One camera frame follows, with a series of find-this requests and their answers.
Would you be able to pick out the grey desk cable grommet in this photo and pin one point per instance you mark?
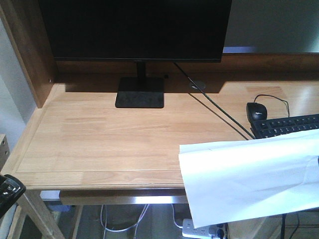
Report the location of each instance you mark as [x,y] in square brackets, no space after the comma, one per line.
[197,85]

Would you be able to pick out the black computer monitor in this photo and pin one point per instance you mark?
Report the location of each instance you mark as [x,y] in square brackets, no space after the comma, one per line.
[137,31]

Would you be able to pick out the wooden chair with cushion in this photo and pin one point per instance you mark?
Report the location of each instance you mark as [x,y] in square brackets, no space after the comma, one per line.
[4,150]

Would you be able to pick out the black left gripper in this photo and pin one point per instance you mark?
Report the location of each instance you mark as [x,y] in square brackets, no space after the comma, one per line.
[11,189]

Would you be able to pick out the white paper sheet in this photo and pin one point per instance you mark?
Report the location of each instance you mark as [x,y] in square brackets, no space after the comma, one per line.
[230,181]

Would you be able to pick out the black computer mouse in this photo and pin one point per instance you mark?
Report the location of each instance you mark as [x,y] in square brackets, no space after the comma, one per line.
[255,112]

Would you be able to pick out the wooden desk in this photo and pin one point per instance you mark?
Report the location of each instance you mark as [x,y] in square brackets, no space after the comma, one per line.
[78,142]

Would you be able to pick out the black keyboard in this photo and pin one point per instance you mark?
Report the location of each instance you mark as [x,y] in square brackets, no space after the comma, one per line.
[273,127]

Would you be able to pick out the white power strip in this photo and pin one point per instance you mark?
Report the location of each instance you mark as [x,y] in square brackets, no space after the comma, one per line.
[207,232]

